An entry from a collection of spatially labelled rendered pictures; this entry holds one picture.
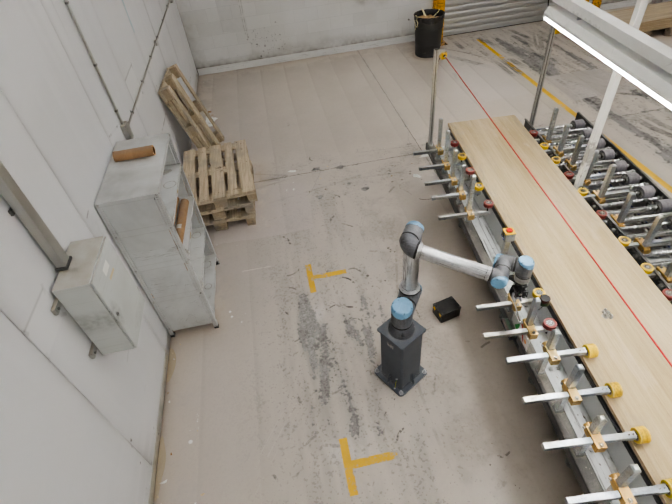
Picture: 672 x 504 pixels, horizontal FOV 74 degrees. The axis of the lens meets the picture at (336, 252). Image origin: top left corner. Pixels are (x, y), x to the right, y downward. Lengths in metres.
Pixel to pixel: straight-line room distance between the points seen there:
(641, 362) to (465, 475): 1.34
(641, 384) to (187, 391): 3.21
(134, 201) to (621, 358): 3.26
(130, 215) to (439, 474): 2.82
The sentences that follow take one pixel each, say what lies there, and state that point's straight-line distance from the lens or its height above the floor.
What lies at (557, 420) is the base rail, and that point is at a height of 0.70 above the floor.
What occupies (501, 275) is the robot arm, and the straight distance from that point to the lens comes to 2.69.
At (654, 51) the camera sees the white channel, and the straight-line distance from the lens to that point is 2.51.
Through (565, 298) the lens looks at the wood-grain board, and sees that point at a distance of 3.31.
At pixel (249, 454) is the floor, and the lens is 3.65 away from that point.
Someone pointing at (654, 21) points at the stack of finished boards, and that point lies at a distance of 10.49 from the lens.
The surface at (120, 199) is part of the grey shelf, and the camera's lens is 3.43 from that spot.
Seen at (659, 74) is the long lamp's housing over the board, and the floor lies 2.38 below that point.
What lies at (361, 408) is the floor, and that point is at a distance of 3.66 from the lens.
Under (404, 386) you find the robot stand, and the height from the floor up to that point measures 0.03.
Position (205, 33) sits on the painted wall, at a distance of 9.48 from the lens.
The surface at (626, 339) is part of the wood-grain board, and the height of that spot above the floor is 0.90.
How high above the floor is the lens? 3.27
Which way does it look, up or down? 44 degrees down
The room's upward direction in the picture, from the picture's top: 7 degrees counter-clockwise
